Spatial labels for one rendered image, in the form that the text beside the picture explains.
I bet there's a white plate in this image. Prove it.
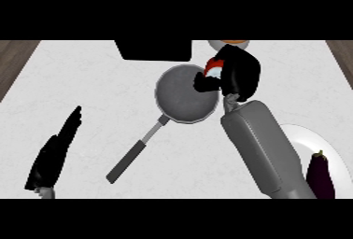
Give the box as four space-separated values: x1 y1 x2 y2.
280 123 353 200

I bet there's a white bowl with orange contents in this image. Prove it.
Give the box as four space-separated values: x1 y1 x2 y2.
206 39 251 50

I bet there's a black appliance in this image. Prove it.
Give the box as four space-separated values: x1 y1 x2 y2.
113 39 193 63

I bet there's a grey frying pan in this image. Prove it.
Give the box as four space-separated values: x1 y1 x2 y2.
104 63 221 185

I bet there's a red can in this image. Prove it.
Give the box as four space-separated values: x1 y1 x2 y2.
202 56 226 78

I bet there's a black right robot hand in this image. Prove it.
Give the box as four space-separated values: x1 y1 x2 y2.
192 44 261 103

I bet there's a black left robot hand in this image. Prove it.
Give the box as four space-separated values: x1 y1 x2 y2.
23 105 84 191

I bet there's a purple eggplant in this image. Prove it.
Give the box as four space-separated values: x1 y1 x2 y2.
304 149 336 200

